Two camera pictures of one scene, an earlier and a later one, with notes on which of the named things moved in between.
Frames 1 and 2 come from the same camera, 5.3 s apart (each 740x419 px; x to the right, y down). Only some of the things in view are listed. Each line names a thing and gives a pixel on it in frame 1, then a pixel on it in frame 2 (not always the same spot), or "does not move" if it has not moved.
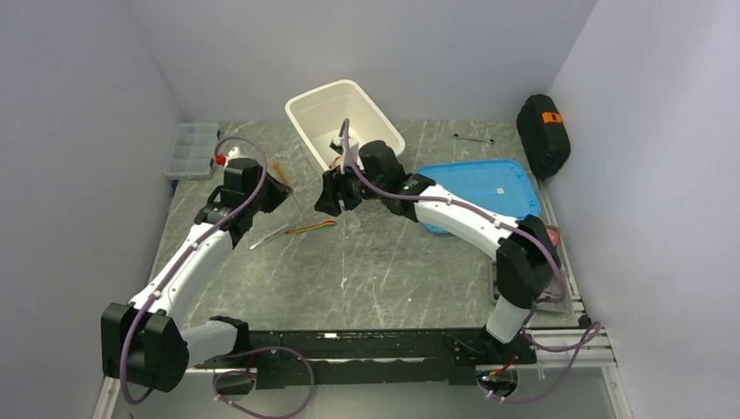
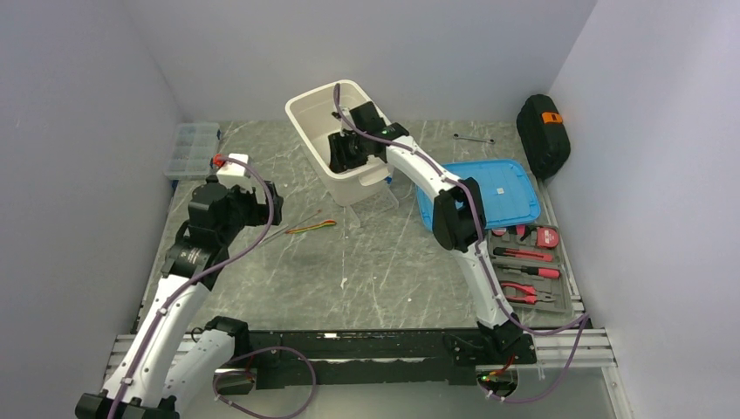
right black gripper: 329,201 → 340,161
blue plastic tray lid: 501,187 does not move
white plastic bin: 319,114 does not move
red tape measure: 553,236 does not move
